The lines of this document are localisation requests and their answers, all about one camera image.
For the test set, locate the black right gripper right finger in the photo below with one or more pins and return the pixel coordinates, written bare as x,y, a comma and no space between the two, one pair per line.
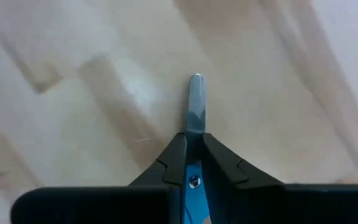
225,161

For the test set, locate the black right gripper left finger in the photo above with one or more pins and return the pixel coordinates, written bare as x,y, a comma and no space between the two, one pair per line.
172,161

